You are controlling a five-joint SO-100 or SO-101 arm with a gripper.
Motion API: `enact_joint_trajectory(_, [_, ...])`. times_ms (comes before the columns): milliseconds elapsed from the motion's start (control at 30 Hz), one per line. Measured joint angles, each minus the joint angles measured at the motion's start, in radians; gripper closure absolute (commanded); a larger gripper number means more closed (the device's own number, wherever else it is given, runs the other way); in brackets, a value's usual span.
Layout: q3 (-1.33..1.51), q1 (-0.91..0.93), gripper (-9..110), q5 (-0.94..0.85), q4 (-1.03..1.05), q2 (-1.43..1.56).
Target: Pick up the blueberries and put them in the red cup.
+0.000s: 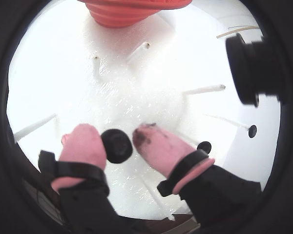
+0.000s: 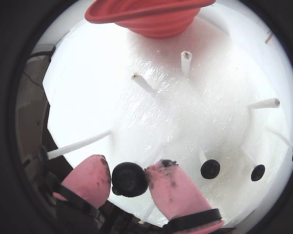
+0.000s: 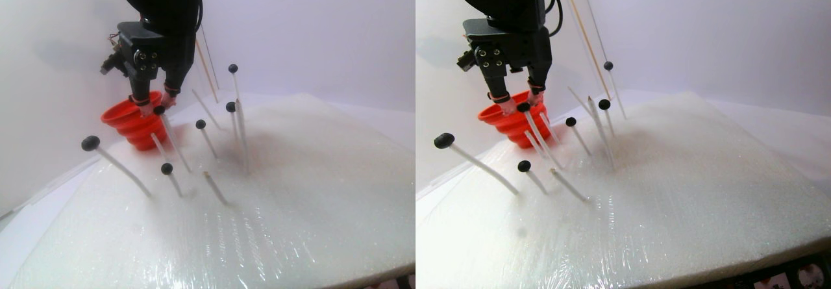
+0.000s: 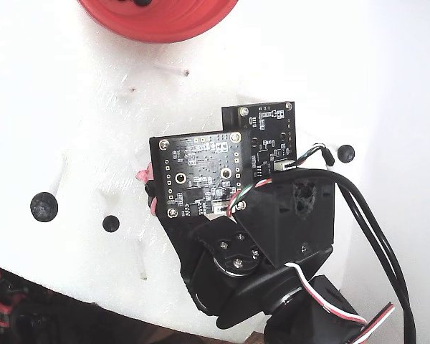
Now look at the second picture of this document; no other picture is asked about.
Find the pink tipped gripper finger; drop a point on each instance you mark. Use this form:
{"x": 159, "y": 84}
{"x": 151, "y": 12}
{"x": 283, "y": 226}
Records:
{"x": 178, "y": 195}
{"x": 88, "y": 180}

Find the red collapsible silicone cup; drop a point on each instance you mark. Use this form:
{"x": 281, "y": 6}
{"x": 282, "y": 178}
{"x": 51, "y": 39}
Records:
{"x": 161, "y": 26}

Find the white plastic stick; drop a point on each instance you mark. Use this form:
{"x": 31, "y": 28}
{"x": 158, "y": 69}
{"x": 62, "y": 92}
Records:
{"x": 186, "y": 63}
{"x": 266, "y": 103}
{"x": 144, "y": 83}
{"x": 80, "y": 142}
{"x": 149, "y": 212}

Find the white foam board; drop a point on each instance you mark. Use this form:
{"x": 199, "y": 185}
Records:
{"x": 197, "y": 109}

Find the thin wooden rod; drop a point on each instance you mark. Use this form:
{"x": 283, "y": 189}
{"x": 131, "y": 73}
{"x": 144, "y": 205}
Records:
{"x": 269, "y": 37}

